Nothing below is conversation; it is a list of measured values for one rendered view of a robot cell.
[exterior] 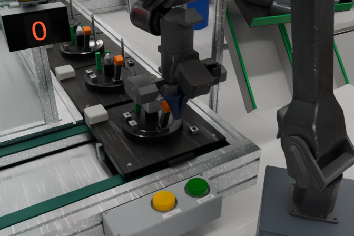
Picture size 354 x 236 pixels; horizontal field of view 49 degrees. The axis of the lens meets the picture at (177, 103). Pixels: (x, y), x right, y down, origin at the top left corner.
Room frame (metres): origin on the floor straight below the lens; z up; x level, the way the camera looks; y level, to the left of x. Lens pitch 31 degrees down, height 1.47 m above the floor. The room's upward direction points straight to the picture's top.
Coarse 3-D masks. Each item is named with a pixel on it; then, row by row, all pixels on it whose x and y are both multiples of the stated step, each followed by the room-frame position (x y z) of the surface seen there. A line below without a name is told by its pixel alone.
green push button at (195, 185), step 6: (192, 180) 0.55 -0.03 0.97; (198, 180) 0.55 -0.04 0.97; (204, 180) 0.55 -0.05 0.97; (186, 186) 0.53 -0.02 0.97; (192, 186) 0.53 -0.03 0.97; (198, 186) 0.53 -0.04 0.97; (204, 186) 0.53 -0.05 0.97; (192, 192) 0.52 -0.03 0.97; (198, 192) 0.52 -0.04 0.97; (204, 192) 0.52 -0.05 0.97
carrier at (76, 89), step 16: (96, 64) 0.98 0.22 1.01; (112, 64) 0.95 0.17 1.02; (64, 80) 0.96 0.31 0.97; (80, 80) 0.96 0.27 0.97; (96, 80) 0.91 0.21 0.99; (112, 80) 0.90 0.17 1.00; (80, 96) 0.87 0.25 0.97; (96, 96) 0.87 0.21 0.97; (112, 96) 0.87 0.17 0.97; (128, 96) 0.87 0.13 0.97; (80, 112) 0.80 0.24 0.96
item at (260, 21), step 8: (240, 0) 0.82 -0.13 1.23; (240, 8) 0.82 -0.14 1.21; (248, 8) 0.83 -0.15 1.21; (256, 8) 0.83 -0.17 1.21; (264, 8) 0.83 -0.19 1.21; (248, 16) 0.78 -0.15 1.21; (256, 16) 0.81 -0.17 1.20; (264, 16) 0.81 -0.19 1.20; (272, 16) 0.78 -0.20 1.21; (280, 16) 0.79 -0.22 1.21; (288, 16) 0.79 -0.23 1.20; (248, 24) 0.78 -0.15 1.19; (256, 24) 0.77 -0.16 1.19; (264, 24) 0.78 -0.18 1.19; (272, 24) 0.79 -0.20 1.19
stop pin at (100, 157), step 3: (96, 144) 0.67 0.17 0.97; (99, 144) 0.67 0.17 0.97; (102, 144) 0.67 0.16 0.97; (96, 147) 0.67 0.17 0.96; (99, 147) 0.66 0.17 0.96; (102, 147) 0.67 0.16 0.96; (99, 150) 0.66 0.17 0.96; (102, 150) 0.66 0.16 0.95; (99, 153) 0.66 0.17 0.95; (102, 153) 0.66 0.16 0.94; (99, 156) 0.66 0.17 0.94; (102, 156) 0.66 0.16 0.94; (99, 159) 0.66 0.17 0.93; (102, 159) 0.66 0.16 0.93
